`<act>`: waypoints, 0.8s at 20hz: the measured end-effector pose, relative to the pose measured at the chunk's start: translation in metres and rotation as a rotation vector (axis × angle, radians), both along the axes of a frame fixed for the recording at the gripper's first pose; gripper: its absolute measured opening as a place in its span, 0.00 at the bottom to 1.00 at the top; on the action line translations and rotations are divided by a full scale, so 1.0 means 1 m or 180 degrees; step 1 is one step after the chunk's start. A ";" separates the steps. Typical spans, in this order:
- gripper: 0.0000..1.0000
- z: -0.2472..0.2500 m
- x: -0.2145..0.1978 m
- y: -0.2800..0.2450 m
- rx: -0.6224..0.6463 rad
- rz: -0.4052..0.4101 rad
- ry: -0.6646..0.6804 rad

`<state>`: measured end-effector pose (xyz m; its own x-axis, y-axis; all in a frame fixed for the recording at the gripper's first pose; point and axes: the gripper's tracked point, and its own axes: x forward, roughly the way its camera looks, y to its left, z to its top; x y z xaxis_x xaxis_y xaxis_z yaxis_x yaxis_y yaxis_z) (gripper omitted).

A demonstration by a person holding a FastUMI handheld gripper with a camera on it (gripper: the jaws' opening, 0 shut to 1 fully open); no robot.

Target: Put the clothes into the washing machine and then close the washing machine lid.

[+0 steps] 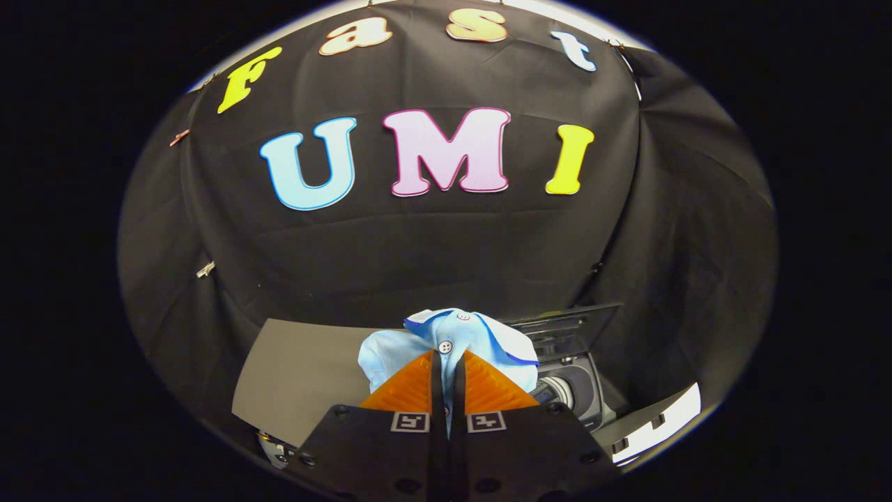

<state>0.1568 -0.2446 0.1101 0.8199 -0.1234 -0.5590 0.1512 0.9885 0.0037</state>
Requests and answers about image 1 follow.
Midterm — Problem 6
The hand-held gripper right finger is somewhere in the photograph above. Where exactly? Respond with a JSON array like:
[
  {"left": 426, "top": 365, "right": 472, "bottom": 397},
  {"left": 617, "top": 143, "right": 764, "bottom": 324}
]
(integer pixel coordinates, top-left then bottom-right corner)
[{"left": 449, "top": 350, "right": 621, "bottom": 502}]

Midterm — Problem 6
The light blue polo shirt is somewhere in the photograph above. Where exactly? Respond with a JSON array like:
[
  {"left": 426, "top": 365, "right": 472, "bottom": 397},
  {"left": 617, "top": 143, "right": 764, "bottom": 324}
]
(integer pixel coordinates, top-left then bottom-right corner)
[{"left": 357, "top": 307, "right": 541, "bottom": 419}]

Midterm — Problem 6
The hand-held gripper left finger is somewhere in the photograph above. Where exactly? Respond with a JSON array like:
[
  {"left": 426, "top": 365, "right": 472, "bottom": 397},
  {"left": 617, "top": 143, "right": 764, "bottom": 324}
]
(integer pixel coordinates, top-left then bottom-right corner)
[{"left": 286, "top": 350, "right": 448, "bottom": 502}]

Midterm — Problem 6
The grey top-load washing machine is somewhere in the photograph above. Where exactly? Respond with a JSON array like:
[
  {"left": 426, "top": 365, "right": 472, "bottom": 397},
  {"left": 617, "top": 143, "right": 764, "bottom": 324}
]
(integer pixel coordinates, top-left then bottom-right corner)
[{"left": 528, "top": 351, "right": 619, "bottom": 434}]

